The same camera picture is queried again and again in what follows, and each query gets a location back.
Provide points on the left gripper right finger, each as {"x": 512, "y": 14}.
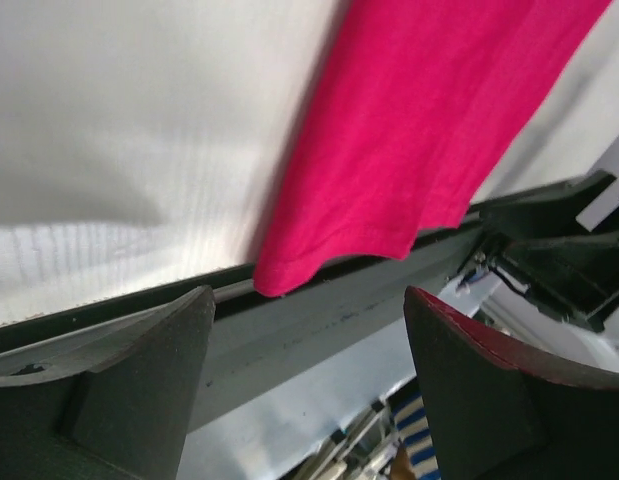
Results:
{"x": 499, "y": 408}

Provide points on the magenta pink t shirt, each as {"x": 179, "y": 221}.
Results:
{"x": 416, "y": 104}

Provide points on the aluminium front rail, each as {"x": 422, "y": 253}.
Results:
{"x": 66, "y": 344}

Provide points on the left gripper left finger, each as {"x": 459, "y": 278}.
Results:
{"x": 124, "y": 420}

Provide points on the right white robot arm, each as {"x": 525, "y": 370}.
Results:
{"x": 533, "y": 242}

